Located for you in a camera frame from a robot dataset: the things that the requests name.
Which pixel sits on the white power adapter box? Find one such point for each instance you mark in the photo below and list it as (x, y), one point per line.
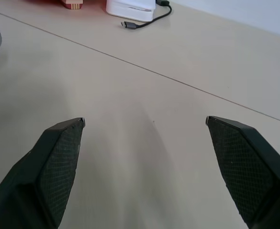
(130, 8)

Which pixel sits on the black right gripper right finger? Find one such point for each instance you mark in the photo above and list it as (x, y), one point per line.
(250, 171)

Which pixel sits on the striped wooden block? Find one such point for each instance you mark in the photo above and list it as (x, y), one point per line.
(73, 4)

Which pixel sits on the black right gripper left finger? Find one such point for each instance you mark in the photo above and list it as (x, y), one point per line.
(35, 181)

